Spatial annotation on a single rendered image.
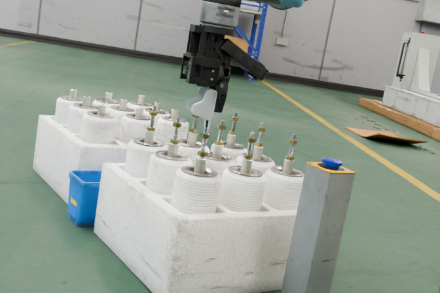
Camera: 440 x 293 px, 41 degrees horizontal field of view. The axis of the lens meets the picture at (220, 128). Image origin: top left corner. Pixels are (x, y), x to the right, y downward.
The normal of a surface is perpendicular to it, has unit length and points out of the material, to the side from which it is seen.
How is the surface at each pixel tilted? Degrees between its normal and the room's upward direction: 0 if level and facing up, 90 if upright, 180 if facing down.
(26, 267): 0
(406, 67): 90
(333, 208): 90
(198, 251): 90
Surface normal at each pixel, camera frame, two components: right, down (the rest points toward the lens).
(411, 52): 0.09, 0.18
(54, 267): 0.17, -0.97
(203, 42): 0.31, 0.21
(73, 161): -0.83, -0.04
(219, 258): 0.54, 0.23
